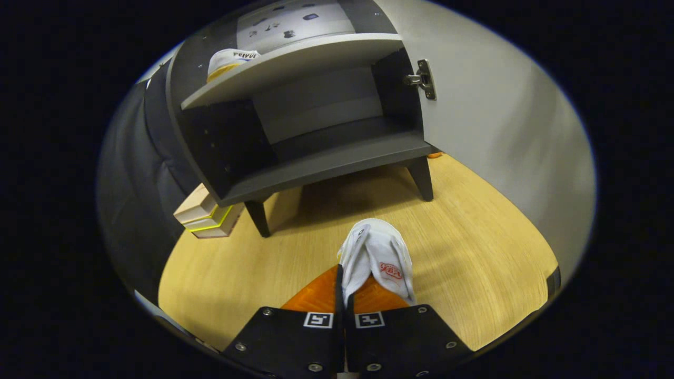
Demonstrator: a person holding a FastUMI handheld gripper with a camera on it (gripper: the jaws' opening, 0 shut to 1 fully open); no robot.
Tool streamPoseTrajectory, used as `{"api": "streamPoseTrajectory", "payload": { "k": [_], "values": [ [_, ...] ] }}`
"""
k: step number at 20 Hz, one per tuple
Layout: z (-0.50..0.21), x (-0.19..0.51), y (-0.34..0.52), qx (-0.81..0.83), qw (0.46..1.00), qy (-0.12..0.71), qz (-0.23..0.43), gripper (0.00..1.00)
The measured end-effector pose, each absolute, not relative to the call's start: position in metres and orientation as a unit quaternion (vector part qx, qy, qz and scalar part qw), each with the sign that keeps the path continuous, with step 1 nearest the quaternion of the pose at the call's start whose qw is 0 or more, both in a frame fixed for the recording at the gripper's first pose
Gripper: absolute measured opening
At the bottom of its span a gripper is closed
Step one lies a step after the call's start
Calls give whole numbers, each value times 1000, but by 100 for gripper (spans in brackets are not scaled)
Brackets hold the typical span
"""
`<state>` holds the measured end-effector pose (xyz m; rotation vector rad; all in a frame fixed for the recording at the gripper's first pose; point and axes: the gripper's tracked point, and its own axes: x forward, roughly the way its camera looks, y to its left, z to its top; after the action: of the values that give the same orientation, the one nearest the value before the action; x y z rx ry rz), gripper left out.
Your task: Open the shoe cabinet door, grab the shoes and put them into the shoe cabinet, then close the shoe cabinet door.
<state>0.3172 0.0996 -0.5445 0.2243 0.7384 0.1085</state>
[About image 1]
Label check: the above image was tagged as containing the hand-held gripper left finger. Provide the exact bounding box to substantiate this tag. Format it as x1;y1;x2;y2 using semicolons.
224;265;345;379

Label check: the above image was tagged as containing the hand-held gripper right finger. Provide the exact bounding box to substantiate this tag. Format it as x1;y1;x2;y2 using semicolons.
345;274;473;379

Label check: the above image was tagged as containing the white shoe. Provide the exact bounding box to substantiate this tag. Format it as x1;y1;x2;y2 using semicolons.
337;218;417;307
206;48;261;83

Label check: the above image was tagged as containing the dark grey shoe cabinet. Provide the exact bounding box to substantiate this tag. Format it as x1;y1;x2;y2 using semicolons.
166;0;448;237

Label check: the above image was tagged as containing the beige shoe cabinet door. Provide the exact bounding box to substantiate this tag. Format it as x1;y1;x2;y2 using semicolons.
376;0;597;274

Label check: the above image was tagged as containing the metal door hinge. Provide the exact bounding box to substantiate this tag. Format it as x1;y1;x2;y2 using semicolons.
404;59;437;101

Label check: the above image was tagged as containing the cabinet inner shelf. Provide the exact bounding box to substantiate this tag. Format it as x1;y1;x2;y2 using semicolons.
181;33;405;110

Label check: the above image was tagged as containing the yellow-edged book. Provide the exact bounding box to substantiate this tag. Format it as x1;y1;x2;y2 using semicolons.
184;204;235;232

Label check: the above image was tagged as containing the black backdrop cloth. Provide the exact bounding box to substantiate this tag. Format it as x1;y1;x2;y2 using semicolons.
96;61;211;308

